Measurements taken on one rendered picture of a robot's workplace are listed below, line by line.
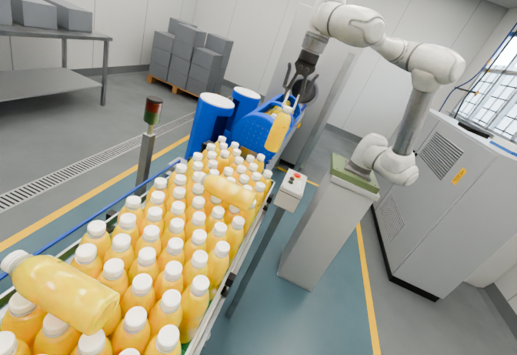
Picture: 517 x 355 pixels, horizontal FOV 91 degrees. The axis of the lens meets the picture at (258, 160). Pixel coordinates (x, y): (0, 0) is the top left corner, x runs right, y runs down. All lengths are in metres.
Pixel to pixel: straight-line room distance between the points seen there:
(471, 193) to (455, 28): 4.75
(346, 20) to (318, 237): 1.44
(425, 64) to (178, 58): 4.35
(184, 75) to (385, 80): 4.30
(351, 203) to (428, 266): 1.30
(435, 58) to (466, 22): 5.57
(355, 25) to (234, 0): 6.11
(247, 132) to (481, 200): 1.91
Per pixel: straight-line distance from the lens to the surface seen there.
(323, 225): 1.89
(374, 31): 0.92
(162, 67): 5.35
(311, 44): 1.04
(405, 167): 1.62
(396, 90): 6.67
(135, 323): 0.61
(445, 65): 1.35
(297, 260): 2.13
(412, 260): 2.85
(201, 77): 4.98
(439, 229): 2.68
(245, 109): 2.55
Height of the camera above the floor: 1.65
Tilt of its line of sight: 27 degrees down
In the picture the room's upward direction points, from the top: 22 degrees clockwise
